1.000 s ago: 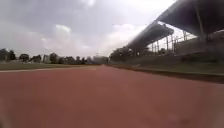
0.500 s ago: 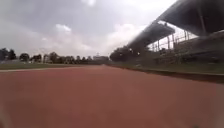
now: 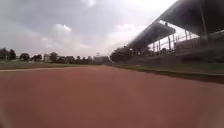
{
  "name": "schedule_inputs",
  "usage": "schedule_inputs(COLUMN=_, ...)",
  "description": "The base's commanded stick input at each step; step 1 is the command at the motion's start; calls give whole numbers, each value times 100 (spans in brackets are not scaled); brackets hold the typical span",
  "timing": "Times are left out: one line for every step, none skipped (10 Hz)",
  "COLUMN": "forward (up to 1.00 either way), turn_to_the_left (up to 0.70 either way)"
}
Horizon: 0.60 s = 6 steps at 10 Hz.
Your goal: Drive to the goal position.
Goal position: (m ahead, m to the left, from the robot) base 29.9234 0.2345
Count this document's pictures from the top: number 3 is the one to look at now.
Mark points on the clump of dark trees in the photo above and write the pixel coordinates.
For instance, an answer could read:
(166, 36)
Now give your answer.
(120, 55)

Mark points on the red running track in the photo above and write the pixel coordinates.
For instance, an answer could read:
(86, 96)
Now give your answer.
(100, 100)

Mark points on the row of trees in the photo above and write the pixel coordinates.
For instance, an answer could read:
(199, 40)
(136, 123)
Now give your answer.
(70, 60)

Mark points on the pale building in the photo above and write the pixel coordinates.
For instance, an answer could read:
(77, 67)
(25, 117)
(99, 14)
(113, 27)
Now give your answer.
(47, 58)

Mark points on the grass strip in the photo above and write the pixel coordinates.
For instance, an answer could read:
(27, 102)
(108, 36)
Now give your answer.
(186, 67)

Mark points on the grass field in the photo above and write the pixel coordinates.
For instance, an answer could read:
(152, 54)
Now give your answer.
(30, 65)

